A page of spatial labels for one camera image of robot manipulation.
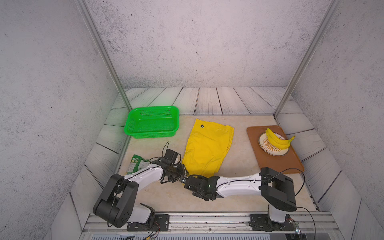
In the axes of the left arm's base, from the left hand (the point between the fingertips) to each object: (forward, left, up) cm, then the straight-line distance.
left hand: (188, 174), depth 87 cm
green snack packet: (+9, +31, 0) cm, 32 cm away
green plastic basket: (+45, +28, -2) cm, 53 cm away
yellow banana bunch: (+18, -60, +3) cm, 63 cm away
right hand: (-6, -5, 0) cm, 8 cm away
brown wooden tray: (+10, -49, -2) cm, 50 cm away
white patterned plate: (+18, -52, -1) cm, 55 cm away
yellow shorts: (+18, -13, 0) cm, 22 cm away
